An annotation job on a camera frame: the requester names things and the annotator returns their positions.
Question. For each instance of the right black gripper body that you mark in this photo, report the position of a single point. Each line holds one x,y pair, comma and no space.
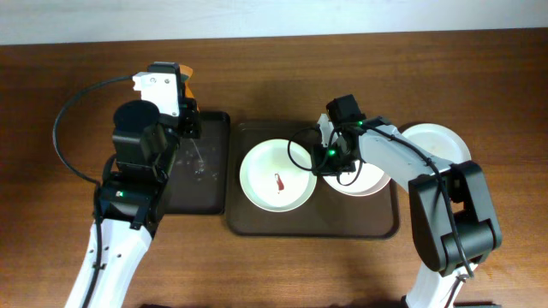
332,167

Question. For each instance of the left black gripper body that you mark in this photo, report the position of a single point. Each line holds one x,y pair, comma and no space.
190,121

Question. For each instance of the orange green scrub sponge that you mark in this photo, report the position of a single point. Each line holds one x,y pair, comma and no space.
189,99

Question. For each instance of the cream plate with red stain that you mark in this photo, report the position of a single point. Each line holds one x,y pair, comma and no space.
275,175

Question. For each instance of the light blue stained plate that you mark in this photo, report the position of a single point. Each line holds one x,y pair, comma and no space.
439,141

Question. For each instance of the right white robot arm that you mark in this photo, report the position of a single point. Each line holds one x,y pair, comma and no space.
454,222

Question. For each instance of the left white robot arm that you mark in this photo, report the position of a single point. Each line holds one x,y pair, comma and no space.
130,198

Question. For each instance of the large brown serving tray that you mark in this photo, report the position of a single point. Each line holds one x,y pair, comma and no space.
327,213

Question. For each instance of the small black water tray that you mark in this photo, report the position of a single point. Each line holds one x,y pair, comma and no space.
198,177

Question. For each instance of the white plate with red sauce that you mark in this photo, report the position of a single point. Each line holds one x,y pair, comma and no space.
366,180

